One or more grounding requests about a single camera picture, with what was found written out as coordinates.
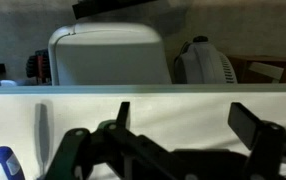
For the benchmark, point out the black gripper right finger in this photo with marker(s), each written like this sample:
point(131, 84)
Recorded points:
point(266, 143)

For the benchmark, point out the white plastic laundry basket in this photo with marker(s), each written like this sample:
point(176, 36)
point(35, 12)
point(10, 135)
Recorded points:
point(109, 56)

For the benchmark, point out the black floor mat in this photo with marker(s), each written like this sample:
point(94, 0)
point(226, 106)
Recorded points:
point(103, 7)

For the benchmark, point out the blue and white hand brush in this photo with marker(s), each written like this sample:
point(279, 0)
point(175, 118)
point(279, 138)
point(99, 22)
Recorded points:
point(6, 163)

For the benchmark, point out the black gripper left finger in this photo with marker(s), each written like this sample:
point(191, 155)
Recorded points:
point(73, 146)

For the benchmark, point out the white round fan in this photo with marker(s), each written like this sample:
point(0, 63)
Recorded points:
point(203, 65)

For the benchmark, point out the brown wooden stool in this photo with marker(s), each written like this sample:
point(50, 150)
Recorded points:
point(266, 68)

